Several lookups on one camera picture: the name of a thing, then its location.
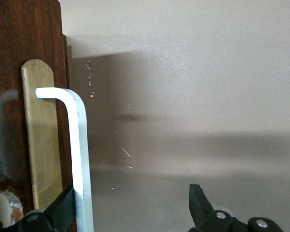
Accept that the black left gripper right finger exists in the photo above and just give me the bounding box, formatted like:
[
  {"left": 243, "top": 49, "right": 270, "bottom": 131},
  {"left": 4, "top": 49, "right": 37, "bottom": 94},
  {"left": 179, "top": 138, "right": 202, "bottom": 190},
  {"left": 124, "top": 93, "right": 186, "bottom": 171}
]
[{"left": 188, "top": 184, "right": 282, "bottom": 232}]

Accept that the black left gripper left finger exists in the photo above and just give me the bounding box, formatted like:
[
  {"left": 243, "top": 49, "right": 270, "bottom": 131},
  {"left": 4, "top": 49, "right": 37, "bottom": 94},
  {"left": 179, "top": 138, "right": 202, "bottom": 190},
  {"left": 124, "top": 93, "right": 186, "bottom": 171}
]
[{"left": 0, "top": 185, "right": 77, "bottom": 232}]

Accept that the white drawer handle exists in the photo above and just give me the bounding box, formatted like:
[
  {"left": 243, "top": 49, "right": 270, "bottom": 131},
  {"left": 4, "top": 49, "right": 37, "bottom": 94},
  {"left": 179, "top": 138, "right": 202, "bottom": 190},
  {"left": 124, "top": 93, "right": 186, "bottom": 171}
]
[{"left": 35, "top": 88, "right": 94, "bottom": 232}]

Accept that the wooden drawer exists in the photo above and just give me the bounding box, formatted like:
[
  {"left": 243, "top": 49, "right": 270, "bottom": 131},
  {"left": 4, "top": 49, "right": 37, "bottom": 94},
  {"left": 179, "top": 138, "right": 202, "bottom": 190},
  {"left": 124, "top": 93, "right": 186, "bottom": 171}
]
[{"left": 0, "top": 33, "right": 73, "bottom": 232}]

